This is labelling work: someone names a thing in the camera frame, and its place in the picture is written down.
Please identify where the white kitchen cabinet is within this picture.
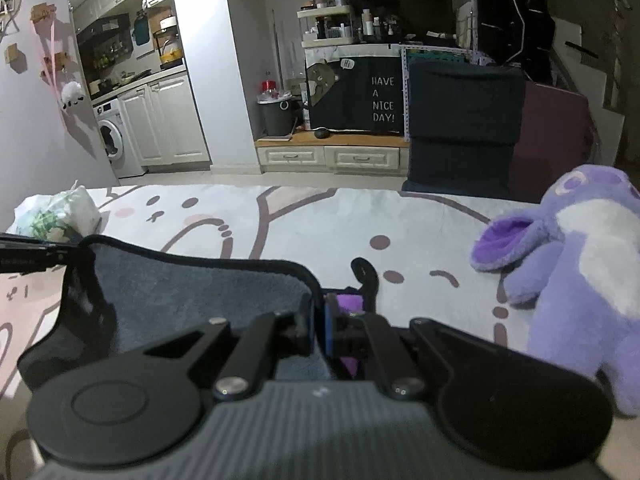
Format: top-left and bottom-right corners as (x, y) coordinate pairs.
(118, 76), (211, 167)

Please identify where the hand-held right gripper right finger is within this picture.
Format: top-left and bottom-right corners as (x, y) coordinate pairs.
(325, 294), (481, 401)

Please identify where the purple plush toy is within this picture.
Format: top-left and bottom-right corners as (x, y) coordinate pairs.
(470, 164), (640, 418)

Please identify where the white storage rack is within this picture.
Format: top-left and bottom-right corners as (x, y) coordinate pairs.
(297, 5), (357, 45)

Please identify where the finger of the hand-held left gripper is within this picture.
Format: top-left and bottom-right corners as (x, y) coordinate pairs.
(0, 232), (97, 275)

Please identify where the maroon cushion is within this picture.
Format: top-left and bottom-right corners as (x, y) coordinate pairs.
(509, 81), (595, 204)

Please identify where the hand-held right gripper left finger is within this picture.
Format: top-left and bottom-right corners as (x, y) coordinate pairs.
(144, 294), (325, 402)

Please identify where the white plastic bag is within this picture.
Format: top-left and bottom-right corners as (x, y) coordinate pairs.
(12, 184), (104, 242)

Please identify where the black range hood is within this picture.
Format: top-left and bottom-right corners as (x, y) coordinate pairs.
(75, 13), (135, 84)

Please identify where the teal bag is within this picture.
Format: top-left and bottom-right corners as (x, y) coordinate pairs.
(131, 10), (151, 46)

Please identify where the dark printed curtain cloth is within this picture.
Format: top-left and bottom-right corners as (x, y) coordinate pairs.
(304, 55), (407, 134)

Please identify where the grey trash bin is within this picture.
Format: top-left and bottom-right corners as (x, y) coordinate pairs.
(257, 94), (297, 137)

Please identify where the cartoon printed blanket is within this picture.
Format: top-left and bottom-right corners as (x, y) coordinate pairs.
(0, 185), (640, 480)

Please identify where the grey towel with dark border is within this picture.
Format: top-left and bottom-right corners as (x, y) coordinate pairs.
(16, 234), (383, 396)

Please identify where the black hanging garment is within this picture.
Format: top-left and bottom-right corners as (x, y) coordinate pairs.
(474, 0), (557, 82)

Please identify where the white drawer cabinet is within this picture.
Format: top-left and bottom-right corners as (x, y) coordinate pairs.
(254, 133), (414, 177)

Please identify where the white fluffy wall toy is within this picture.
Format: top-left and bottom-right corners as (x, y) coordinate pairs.
(60, 81), (85, 110)

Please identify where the white washing machine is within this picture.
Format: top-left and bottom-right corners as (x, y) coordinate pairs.
(92, 97), (147, 179)

